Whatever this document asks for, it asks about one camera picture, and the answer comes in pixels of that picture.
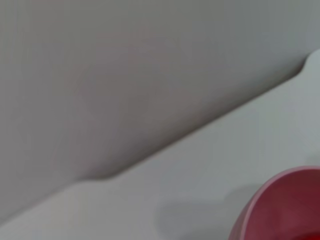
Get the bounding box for pink plastic bowl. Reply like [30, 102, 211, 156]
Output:
[228, 165, 320, 240]

